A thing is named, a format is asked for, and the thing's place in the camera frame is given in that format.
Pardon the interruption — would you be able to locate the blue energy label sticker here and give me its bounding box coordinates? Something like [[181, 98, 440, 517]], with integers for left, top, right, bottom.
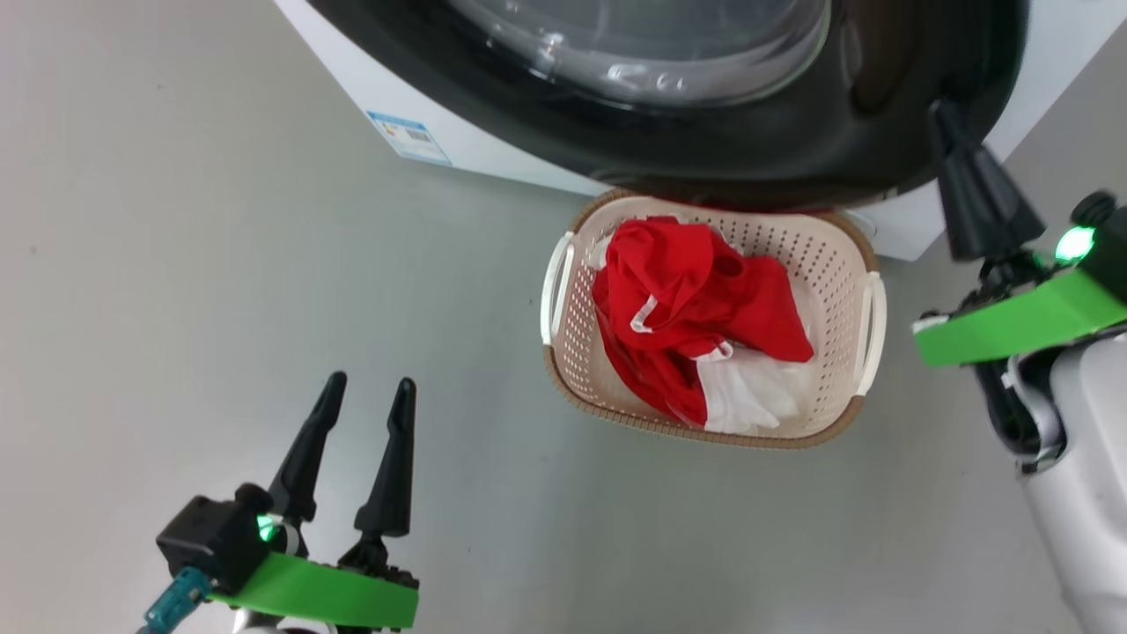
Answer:
[[365, 110, 453, 166]]

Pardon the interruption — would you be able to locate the white front-load washing machine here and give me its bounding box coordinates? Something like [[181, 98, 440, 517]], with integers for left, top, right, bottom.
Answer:
[[273, 0, 1127, 262]]

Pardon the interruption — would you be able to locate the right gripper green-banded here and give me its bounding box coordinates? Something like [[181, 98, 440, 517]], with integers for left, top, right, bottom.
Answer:
[[913, 99, 1127, 368]]

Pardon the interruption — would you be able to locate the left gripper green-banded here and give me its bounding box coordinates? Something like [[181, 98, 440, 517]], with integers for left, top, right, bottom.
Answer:
[[207, 371, 420, 630]]

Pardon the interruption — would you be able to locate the red and white garment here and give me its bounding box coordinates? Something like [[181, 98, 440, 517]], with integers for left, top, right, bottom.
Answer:
[[592, 216, 818, 434]]

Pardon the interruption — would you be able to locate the black-rimmed glass washer door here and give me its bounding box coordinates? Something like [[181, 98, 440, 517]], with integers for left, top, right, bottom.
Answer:
[[306, 0, 1031, 212]]

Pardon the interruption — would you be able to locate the cream laundry basket brown rim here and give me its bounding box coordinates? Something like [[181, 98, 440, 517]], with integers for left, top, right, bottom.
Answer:
[[540, 188, 887, 450]]

